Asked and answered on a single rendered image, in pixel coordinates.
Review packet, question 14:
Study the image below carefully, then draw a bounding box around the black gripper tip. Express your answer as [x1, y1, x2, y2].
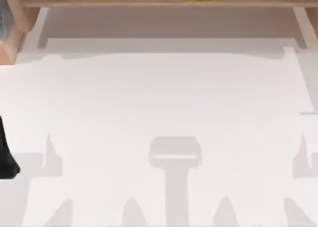
[0, 115, 21, 180]

